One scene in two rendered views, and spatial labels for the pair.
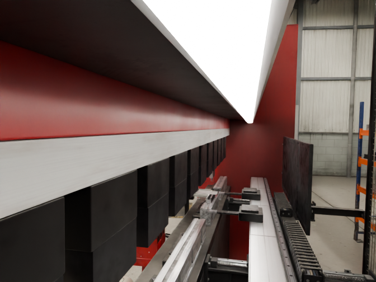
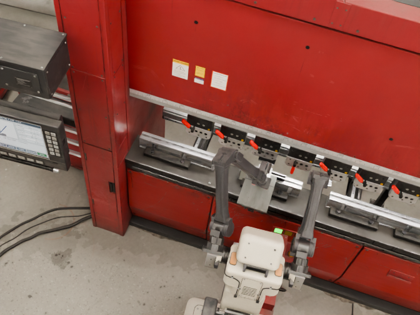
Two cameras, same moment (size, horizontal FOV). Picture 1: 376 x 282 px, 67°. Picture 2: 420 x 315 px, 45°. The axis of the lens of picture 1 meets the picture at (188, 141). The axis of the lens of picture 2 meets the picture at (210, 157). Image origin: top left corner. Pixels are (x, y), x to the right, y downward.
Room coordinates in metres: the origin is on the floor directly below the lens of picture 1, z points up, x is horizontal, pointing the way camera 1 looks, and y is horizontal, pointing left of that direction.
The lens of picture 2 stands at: (2.18, 1.67, 3.50)
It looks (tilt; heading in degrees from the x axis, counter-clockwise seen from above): 53 degrees down; 268
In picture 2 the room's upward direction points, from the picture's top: 9 degrees clockwise
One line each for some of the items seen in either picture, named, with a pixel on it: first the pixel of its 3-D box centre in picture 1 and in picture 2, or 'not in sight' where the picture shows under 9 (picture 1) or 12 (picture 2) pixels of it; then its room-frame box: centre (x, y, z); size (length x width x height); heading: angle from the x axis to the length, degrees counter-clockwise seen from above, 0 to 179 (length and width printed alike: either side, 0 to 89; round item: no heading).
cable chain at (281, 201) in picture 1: (281, 202); not in sight; (1.49, -0.50, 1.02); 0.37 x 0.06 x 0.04; 168
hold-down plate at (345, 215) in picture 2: (178, 248); (353, 218); (1.20, 0.03, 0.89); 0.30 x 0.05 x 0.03; 168
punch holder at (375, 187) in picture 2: (194, 163); (370, 175); (1.21, -0.03, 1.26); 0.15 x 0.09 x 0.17; 168
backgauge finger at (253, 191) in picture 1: (238, 192); not in sight; (1.74, -0.32, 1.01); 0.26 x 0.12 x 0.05; 78
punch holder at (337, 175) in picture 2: (202, 158); (335, 165); (1.41, -0.07, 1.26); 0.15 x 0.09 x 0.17; 168
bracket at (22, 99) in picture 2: not in sight; (41, 120); (3.10, -0.17, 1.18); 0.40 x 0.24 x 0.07; 168
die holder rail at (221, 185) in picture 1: (220, 187); (177, 150); (2.31, -0.27, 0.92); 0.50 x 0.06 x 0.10; 168
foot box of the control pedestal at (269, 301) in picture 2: not in sight; (262, 295); (1.59, 0.25, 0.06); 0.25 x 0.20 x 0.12; 82
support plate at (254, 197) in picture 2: (188, 191); (257, 190); (1.81, -0.01, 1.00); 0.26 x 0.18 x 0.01; 78
